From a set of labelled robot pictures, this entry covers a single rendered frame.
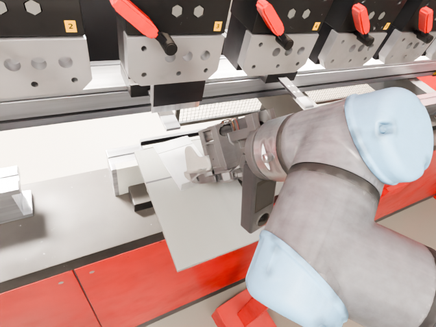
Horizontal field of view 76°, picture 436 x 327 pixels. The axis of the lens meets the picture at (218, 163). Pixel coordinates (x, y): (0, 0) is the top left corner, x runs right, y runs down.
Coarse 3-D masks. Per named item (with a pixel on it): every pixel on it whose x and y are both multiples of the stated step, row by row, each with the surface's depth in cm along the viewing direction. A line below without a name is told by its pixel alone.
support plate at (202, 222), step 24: (144, 168) 55; (168, 192) 53; (192, 192) 54; (216, 192) 55; (240, 192) 56; (168, 216) 49; (192, 216) 50; (216, 216) 51; (240, 216) 52; (168, 240) 47; (192, 240) 47; (216, 240) 48; (240, 240) 49; (192, 264) 45
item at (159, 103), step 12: (168, 84) 50; (180, 84) 51; (192, 84) 52; (204, 84) 54; (156, 96) 51; (168, 96) 52; (180, 96) 53; (192, 96) 54; (156, 108) 54; (168, 108) 55; (180, 108) 57
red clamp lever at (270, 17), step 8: (264, 0) 39; (264, 8) 39; (272, 8) 40; (264, 16) 40; (272, 16) 40; (272, 24) 41; (280, 24) 42; (280, 32) 43; (280, 40) 46; (288, 40) 45; (288, 48) 46
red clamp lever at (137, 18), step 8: (112, 0) 31; (120, 0) 30; (128, 0) 32; (120, 8) 31; (128, 8) 31; (136, 8) 32; (128, 16) 32; (136, 16) 32; (144, 16) 33; (136, 24) 33; (144, 24) 33; (152, 24) 34; (144, 32) 34; (152, 32) 35; (160, 32) 37; (160, 40) 36; (168, 40) 37; (168, 48) 37; (176, 48) 37
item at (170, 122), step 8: (120, 64) 74; (128, 80) 69; (128, 88) 71; (136, 88) 70; (144, 88) 71; (136, 96) 71; (160, 112) 67; (168, 112) 67; (168, 120) 65; (176, 120) 66; (168, 128) 64; (176, 128) 65
